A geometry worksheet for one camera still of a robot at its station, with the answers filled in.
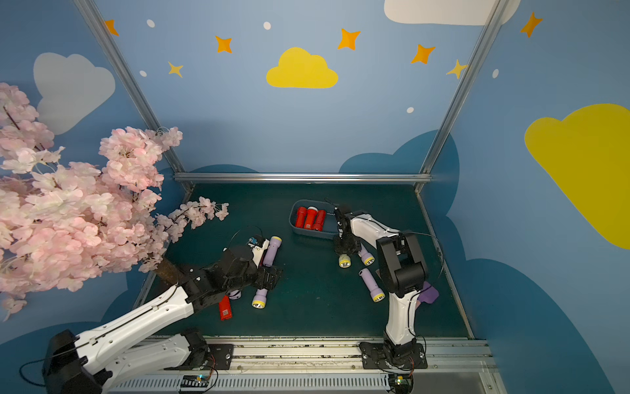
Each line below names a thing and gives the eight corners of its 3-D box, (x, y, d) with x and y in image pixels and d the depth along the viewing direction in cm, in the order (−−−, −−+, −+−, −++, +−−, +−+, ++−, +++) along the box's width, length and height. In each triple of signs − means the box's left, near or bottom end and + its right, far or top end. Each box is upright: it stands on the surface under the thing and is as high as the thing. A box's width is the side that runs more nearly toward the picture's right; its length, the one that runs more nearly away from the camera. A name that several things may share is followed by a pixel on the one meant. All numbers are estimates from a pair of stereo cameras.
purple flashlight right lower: (374, 303, 86) (375, 301, 84) (357, 273, 93) (358, 270, 92) (384, 299, 87) (386, 296, 85) (367, 269, 95) (368, 266, 93)
